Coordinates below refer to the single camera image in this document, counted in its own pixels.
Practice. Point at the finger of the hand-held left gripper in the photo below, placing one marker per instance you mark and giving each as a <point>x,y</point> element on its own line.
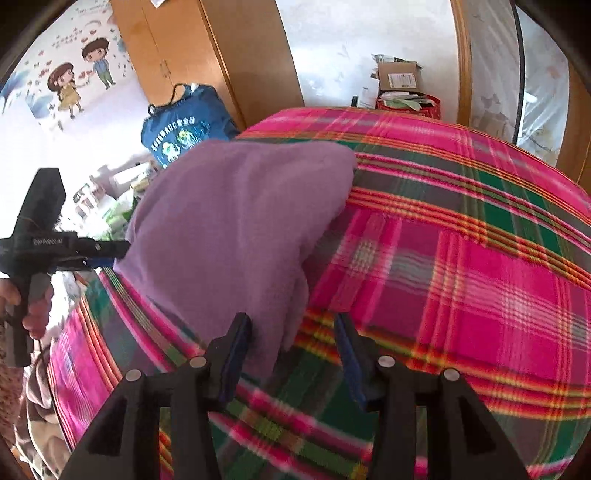
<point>99,263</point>
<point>104,249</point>

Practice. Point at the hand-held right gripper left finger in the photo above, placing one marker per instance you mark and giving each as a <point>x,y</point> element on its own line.
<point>233,364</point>

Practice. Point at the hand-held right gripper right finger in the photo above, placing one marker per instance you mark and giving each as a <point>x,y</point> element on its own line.
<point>351,364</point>

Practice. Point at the purple garment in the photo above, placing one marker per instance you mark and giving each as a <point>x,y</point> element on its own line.
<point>231,221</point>

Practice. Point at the person's left hand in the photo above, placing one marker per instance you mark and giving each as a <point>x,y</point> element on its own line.
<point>41,307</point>

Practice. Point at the pile of bedside clutter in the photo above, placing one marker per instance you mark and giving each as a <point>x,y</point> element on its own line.
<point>115,203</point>

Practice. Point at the pink green plaid blanket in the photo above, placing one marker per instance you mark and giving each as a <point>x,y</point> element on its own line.
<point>461,277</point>

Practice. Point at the wooden wardrobe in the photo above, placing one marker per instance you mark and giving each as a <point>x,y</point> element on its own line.
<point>207,50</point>

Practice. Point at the red patterned storage box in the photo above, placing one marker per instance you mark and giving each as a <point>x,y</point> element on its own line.
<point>427,108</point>

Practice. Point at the small white box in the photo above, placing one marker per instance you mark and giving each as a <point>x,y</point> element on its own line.
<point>368,97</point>

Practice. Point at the brown cardboard box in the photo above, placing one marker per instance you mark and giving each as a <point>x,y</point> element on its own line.
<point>399,78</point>

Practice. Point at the white printed mosquito net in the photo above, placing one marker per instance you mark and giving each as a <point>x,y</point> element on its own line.
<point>498,83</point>

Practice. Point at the cartoon children wall sticker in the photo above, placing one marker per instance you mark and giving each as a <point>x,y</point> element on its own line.
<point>69,83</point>

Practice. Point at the wooden door frame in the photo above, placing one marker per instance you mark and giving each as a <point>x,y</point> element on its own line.
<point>461,60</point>

